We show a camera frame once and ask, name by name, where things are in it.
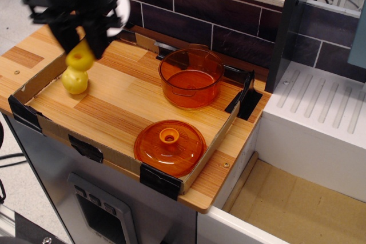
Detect cardboard fence with black tape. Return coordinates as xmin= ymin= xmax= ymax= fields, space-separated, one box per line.
xmin=1 ymin=26 xmax=242 ymax=180

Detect white toy sink unit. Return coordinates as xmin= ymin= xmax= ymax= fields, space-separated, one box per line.
xmin=197 ymin=63 xmax=365 ymax=243

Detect yellow handled white toy knife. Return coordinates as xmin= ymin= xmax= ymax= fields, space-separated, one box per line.
xmin=66 ymin=0 xmax=130 ymax=71

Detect dark grey vertical post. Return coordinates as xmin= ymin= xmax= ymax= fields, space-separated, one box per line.
xmin=265 ymin=0 xmax=307 ymax=93

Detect yellow toy potato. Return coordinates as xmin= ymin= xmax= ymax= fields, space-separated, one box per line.
xmin=61 ymin=66 xmax=89 ymax=94

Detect orange transparent pot lid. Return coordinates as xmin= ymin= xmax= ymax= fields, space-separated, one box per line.
xmin=134 ymin=120 xmax=206 ymax=177

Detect orange transparent plastic pot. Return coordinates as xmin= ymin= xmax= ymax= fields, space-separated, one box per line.
xmin=158 ymin=46 xmax=224 ymax=109

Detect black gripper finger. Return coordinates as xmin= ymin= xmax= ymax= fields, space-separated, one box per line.
xmin=49 ymin=21 xmax=80 ymax=53
xmin=82 ymin=22 xmax=112 ymax=59

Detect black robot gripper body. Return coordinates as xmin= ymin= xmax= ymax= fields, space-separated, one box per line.
xmin=22 ymin=0 xmax=123 ymax=31

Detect grey toy oven front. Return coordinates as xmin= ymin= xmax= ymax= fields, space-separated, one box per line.
xmin=5 ymin=116 xmax=197 ymax=243

